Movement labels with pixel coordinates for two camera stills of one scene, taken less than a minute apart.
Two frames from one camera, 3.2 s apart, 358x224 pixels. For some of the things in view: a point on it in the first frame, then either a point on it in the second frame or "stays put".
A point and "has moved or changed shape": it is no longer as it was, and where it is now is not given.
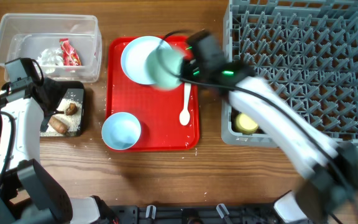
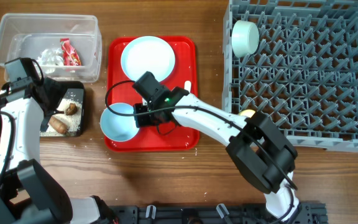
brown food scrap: x=72 y=109 stays put
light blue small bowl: x=121 y=130 has moved or changed shape
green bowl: x=163 y=67 -> x=245 y=38
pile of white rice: x=71 y=122 stays put
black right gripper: x=188 y=68 -> x=140 y=120
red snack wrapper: x=69 y=55 stays put
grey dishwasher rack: x=323 y=54 stays put
